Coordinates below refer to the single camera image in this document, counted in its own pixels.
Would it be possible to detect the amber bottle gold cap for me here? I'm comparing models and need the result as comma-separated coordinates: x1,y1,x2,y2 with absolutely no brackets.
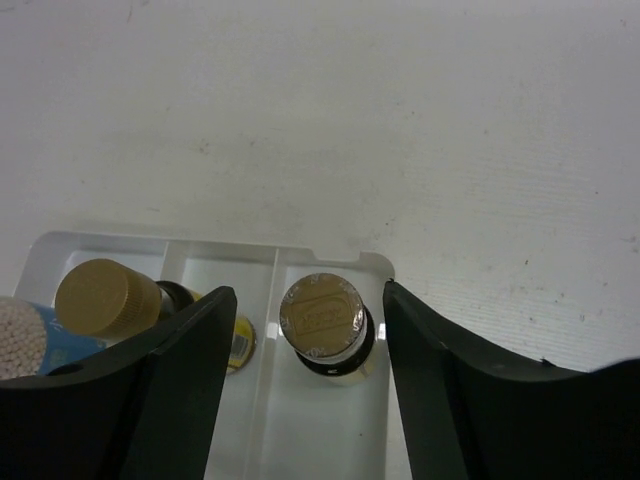
279,272,376,386
53,258,259,376

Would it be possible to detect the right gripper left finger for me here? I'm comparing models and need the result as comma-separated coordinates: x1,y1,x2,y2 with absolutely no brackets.
1,286,236,479

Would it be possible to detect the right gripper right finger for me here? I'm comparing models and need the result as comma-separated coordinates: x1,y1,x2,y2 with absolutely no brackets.
383,281,639,479

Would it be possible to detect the silver-lid jar blue label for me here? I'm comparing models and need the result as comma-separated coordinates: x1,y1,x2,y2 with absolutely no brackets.
0,296,106,380

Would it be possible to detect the white three-compartment tray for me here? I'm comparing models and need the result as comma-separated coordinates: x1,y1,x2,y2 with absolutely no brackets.
15,232,411,479

